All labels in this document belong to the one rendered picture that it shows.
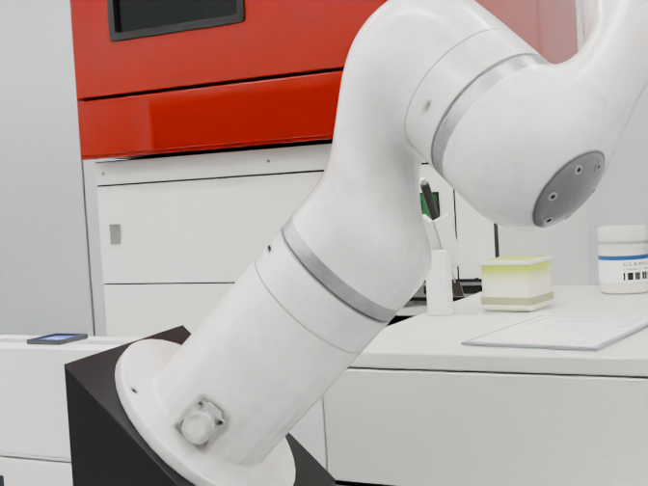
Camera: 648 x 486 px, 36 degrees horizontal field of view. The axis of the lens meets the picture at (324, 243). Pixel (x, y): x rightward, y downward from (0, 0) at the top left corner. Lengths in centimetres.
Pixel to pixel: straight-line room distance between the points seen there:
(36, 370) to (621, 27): 85
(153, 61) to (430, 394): 105
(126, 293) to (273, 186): 40
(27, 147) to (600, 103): 360
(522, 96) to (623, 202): 238
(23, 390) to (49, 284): 284
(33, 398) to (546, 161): 82
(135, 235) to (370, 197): 125
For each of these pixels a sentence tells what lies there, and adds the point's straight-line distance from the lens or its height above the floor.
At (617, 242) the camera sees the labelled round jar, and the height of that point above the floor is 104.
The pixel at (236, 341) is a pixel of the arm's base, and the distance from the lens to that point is 81.
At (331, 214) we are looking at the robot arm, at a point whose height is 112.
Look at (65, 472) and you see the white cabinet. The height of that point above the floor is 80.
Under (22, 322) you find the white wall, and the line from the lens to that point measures 429.
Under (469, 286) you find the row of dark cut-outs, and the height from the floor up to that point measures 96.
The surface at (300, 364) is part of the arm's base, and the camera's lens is 80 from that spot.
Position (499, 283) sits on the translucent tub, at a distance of 132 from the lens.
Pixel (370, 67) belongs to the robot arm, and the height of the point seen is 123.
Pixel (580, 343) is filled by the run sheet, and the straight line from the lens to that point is 104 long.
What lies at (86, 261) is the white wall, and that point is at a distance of 403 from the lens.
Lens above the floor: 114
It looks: 3 degrees down
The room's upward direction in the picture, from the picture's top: 3 degrees counter-clockwise
